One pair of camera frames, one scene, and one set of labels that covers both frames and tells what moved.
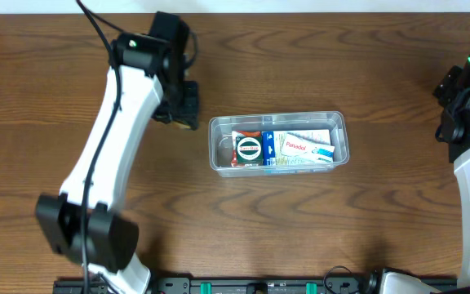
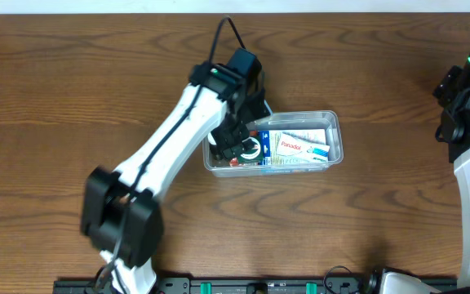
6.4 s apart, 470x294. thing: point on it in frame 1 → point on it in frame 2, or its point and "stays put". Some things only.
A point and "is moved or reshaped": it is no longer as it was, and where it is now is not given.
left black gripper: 184,108 → 232,136
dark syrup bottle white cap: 179,124 is moved or reshaped
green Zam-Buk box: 249,150 stays put
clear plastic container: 262,144 stays put
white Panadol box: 298,147 stays put
